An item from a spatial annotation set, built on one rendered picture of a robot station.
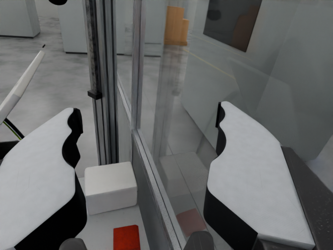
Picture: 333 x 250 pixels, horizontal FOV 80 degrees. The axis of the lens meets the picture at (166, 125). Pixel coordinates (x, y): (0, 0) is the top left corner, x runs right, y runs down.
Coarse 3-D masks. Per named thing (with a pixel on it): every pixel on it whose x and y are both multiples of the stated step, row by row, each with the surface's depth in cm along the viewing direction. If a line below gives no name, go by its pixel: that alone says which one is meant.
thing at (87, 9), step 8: (88, 0) 58; (88, 8) 59; (88, 16) 60; (88, 24) 62; (88, 32) 63; (96, 56) 67; (96, 64) 68; (96, 72) 69; (96, 80) 71; (96, 88) 72; (96, 96) 72
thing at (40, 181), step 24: (72, 120) 10; (24, 144) 8; (48, 144) 8; (72, 144) 9; (0, 168) 7; (24, 168) 7; (48, 168) 7; (72, 168) 7; (0, 192) 6; (24, 192) 6; (48, 192) 6; (72, 192) 6; (0, 216) 6; (24, 216) 5; (48, 216) 5; (72, 216) 6; (0, 240) 5; (24, 240) 5; (48, 240) 6
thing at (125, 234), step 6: (114, 228) 63; (120, 228) 64; (126, 228) 64; (132, 228) 64; (138, 228) 66; (114, 234) 62; (120, 234) 62; (126, 234) 62; (132, 234) 62; (138, 234) 64; (114, 240) 60; (120, 240) 60; (126, 240) 61; (132, 240) 61; (138, 240) 62; (114, 246) 59; (120, 246) 59; (126, 246) 59; (132, 246) 59; (138, 246) 60
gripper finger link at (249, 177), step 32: (224, 128) 9; (256, 128) 9; (224, 160) 7; (256, 160) 7; (224, 192) 6; (256, 192) 6; (288, 192) 6; (224, 224) 6; (256, 224) 5; (288, 224) 5
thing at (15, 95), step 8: (40, 56) 47; (32, 64) 41; (24, 72) 49; (32, 72) 39; (24, 80) 35; (16, 88) 32; (24, 88) 33; (8, 96) 38; (16, 96) 31; (8, 104) 31; (0, 112) 31; (8, 112) 32; (0, 120) 32
